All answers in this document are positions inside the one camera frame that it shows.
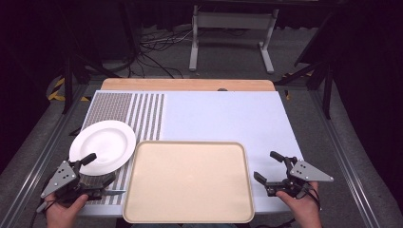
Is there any yellow black floor tape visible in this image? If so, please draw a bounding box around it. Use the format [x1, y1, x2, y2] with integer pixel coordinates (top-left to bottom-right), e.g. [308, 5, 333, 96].
[47, 77, 91, 103]

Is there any person's right hand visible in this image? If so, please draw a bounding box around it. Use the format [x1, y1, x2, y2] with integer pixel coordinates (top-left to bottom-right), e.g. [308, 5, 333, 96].
[275, 181, 322, 228]

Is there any white striped table mat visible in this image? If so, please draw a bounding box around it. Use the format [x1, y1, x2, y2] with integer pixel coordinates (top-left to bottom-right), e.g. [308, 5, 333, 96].
[77, 89, 304, 218]

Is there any white metal stand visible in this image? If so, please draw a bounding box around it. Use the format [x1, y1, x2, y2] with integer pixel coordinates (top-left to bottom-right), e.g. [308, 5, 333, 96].
[188, 4, 279, 75]

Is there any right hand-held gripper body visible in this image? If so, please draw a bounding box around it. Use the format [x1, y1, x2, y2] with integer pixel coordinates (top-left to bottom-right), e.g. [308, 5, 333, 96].
[265, 156, 335, 200]

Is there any black tripod stand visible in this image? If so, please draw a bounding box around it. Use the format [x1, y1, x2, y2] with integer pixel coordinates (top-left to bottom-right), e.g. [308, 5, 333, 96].
[274, 12, 335, 121]
[61, 51, 122, 115]

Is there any grey metal floor rail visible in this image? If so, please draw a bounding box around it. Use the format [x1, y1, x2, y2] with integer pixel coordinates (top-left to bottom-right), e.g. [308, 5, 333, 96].
[308, 89, 381, 228]
[0, 84, 93, 228]

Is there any beige tray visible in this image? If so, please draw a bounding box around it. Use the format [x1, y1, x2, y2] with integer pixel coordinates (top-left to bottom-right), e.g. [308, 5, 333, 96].
[122, 140, 256, 225]

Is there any tangle of black cables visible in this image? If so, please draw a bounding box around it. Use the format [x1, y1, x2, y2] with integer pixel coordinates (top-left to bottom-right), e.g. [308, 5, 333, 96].
[126, 27, 195, 79]

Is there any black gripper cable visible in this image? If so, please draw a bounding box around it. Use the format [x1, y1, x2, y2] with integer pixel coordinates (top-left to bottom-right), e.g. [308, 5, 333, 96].
[303, 185, 322, 212]

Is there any person's left hand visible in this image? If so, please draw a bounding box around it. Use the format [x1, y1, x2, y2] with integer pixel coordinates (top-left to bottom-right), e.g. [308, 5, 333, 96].
[44, 193, 89, 228]

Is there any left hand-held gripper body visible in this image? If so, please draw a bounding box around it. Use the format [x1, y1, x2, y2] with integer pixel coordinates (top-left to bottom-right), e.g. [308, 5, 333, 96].
[40, 161, 106, 204]

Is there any white plate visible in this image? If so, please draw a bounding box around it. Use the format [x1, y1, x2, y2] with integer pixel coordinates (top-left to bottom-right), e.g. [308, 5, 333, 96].
[68, 120, 137, 177]

